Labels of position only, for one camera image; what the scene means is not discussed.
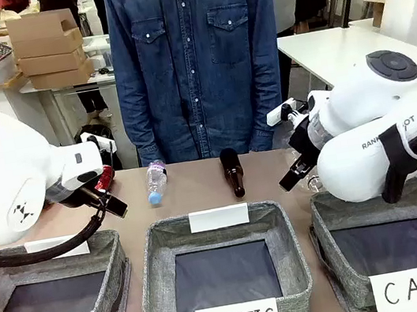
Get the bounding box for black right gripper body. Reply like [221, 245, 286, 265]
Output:
[284, 118, 322, 169]

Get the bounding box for flat cardboard box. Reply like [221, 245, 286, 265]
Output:
[10, 26, 86, 63]
[17, 46, 89, 80]
[26, 56, 98, 93]

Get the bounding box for large white table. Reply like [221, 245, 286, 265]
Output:
[275, 10, 417, 100]

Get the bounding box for small blue-capped plastic bottle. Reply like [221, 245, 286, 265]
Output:
[141, 158, 173, 209]

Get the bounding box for crushed red can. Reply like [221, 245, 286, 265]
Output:
[91, 163, 120, 195]

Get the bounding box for brown glass bottle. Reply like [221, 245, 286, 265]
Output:
[218, 145, 249, 201]

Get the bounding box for bystander in dark trousers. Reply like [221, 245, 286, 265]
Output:
[36, 0, 123, 128]

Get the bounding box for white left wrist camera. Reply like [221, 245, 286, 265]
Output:
[79, 126, 117, 155]

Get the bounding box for leaning cardboard sheet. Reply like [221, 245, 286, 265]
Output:
[363, 0, 396, 31]

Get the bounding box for black backpack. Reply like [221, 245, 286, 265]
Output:
[73, 119, 124, 177]

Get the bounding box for open-topped cardboard box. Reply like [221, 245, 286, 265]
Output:
[4, 6, 81, 47]

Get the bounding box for person in denim shirt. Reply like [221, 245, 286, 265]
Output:
[101, 0, 299, 174]

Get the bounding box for person's right forearm denim sleeve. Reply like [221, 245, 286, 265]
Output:
[117, 89, 163, 171]

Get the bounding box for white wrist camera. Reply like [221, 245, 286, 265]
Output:
[79, 126, 117, 155]
[264, 95, 310, 127]

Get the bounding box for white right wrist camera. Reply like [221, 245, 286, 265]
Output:
[264, 95, 310, 127]

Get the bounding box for white plastic device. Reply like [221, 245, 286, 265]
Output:
[82, 31, 116, 78]

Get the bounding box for person's left forearm denim sleeve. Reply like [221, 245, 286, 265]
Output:
[235, 67, 296, 154]

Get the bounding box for blank white card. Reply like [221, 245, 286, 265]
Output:
[186, 201, 252, 235]

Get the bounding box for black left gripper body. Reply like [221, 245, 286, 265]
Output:
[41, 174, 100, 214]

